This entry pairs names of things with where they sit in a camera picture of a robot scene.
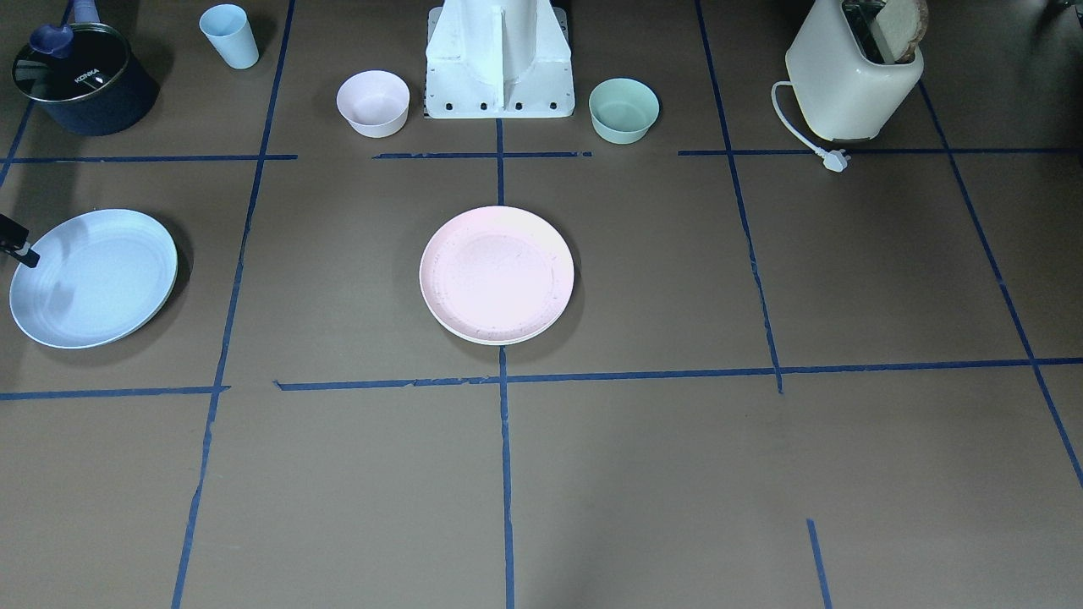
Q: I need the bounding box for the dark blue saucepan with lid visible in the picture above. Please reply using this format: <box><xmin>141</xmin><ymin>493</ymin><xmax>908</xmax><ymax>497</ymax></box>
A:
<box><xmin>11</xmin><ymin>1</ymin><xmax>160</xmax><ymax>137</ymax></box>

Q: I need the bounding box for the white toaster power cable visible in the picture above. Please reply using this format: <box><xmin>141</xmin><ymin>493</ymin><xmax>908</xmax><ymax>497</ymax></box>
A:
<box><xmin>770</xmin><ymin>81</ymin><xmax>850</xmax><ymax>174</ymax></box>

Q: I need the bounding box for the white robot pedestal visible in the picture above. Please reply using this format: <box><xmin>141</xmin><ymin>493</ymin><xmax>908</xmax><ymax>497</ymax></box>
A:
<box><xmin>423</xmin><ymin>1</ymin><xmax>575</xmax><ymax>119</ymax></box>

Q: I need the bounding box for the pink plate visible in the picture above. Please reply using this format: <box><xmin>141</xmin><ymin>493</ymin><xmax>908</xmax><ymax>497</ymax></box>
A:
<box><xmin>419</xmin><ymin>206</ymin><xmax>575</xmax><ymax>327</ymax></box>

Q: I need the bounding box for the cream plate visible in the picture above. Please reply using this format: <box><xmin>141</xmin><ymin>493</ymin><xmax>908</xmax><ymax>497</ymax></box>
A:
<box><xmin>436</xmin><ymin>316</ymin><xmax>558</xmax><ymax>346</ymax></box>

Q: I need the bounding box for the light blue cup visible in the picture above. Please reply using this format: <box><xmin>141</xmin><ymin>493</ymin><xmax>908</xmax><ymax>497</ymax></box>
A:
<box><xmin>200</xmin><ymin>3</ymin><xmax>259</xmax><ymax>69</ymax></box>

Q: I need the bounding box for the cream toaster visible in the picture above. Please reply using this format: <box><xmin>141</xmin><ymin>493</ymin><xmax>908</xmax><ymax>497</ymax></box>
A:
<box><xmin>784</xmin><ymin>0</ymin><xmax>926</xmax><ymax>143</ymax></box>

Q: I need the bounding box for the pink bowl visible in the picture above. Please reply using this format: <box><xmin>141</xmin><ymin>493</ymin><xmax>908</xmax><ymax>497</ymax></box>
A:
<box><xmin>336</xmin><ymin>70</ymin><xmax>412</xmax><ymax>139</ymax></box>

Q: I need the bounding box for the green bowl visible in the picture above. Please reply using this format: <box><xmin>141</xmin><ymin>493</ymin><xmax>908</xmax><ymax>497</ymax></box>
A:
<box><xmin>588</xmin><ymin>78</ymin><xmax>661</xmax><ymax>144</ymax></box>

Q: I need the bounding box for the blue plate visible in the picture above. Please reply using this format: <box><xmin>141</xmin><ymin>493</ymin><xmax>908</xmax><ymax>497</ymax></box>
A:
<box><xmin>10</xmin><ymin>209</ymin><xmax>179</xmax><ymax>349</ymax></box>

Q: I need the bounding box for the slice of toast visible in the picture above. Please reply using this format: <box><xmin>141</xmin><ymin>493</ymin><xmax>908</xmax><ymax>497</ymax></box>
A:
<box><xmin>874</xmin><ymin>0</ymin><xmax>929</xmax><ymax>64</ymax></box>

